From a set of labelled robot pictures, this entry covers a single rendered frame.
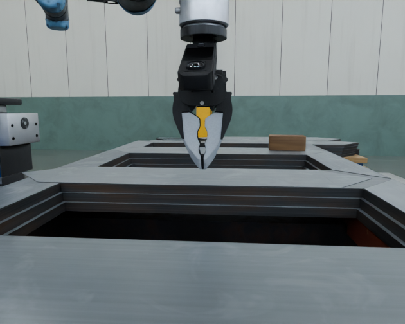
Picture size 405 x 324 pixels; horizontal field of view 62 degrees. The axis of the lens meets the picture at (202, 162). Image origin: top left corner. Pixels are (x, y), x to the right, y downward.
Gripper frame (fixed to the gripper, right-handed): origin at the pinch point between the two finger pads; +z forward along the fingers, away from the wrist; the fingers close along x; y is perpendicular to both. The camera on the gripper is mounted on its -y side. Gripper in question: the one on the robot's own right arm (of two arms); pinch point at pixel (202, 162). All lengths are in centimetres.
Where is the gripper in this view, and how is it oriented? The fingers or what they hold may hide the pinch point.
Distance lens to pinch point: 52.0
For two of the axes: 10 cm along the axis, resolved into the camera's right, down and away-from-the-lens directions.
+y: 0.8, -1.6, 9.8
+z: 0.0, 9.9, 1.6
